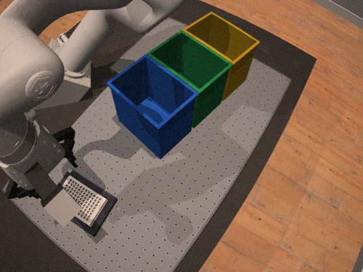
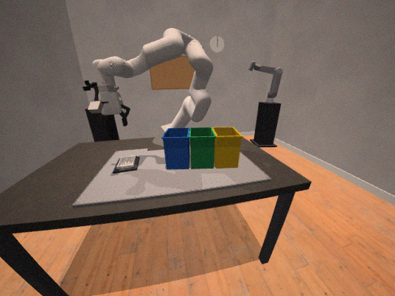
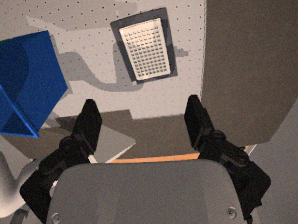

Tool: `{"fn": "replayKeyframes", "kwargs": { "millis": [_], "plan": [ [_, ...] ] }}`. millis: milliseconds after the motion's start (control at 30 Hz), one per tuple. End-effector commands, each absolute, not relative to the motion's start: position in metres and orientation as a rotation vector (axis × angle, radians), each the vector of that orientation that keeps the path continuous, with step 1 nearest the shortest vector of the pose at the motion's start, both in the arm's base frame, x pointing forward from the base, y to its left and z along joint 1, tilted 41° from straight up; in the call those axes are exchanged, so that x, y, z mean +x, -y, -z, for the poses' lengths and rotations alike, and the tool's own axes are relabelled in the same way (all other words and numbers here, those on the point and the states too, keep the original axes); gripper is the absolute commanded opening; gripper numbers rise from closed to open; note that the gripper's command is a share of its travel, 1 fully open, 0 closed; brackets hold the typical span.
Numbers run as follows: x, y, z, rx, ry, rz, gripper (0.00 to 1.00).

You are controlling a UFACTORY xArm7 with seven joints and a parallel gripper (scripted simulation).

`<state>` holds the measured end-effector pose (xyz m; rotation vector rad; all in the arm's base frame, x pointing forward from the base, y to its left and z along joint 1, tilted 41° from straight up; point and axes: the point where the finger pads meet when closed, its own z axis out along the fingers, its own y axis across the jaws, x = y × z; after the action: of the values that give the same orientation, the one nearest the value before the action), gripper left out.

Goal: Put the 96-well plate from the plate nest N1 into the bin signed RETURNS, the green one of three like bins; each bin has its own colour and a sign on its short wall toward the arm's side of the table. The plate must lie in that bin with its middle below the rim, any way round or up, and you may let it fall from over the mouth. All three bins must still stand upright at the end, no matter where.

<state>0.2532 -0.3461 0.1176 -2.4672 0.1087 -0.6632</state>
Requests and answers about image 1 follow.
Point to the blue open bin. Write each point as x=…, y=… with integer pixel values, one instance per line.
x=148, y=86

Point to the yellow open-top bin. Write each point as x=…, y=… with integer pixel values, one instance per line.
x=230, y=42

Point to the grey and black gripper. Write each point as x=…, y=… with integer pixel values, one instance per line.
x=47, y=151

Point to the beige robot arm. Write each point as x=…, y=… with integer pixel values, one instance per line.
x=31, y=72

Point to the green bin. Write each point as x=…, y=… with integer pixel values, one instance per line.
x=196, y=65

